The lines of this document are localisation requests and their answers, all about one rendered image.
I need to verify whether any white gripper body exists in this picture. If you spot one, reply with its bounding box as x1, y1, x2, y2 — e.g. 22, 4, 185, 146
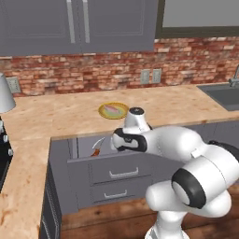
109, 127, 126, 152

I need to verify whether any yellow-green plate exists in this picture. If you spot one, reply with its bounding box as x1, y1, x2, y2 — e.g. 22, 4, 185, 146
97, 101, 130, 120

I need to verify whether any pink meat piece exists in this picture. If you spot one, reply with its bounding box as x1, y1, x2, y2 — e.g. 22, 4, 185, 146
103, 105, 121, 116

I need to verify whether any open grey drawer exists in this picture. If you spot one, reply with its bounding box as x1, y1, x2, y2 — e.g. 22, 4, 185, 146
66, 133, 157, 187

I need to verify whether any grey drawer front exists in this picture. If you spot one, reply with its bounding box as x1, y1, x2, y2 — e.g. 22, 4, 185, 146
76, 176, 154, 210

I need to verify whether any grey base cupboard run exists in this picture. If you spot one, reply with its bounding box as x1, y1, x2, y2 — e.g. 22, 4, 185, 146
38, 161, 63, 239

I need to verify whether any grey base cupboard door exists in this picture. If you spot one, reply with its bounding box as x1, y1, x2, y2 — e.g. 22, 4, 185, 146
188, 119, 239, 149

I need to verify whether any grey sink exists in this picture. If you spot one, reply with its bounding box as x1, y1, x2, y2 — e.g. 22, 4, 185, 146
196, 82, 239, 112

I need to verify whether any black hob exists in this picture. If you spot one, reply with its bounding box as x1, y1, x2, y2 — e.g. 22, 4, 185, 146
0, 116, 15, 194

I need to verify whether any grey extractor hood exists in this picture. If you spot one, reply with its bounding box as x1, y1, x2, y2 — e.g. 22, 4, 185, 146
0, 72, 17, 115

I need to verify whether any silver tap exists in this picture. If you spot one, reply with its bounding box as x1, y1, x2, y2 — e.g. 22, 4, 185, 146
228, 63, 239, 89

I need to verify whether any knife with orange handle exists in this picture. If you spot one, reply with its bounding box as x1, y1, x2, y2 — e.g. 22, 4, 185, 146
90, 136, 106, 158

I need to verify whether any silver drawer handle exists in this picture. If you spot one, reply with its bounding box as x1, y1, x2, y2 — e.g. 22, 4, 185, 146
103, 190, 129, 201
108, 167, 140, 180

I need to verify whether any grey wall socket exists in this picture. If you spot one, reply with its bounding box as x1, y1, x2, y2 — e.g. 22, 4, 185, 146
140, 68, 151, 85
151, 67, 163, 85
6, 76, 22, 94

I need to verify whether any grey wall cupboard door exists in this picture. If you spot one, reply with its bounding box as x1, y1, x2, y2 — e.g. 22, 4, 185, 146
0, 0, 83, 57
80, 0, 160, 54

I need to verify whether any silver cupboard door handle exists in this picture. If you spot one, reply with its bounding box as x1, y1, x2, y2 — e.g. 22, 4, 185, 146
65, 0, 77, 45
81, 0, 91, 44

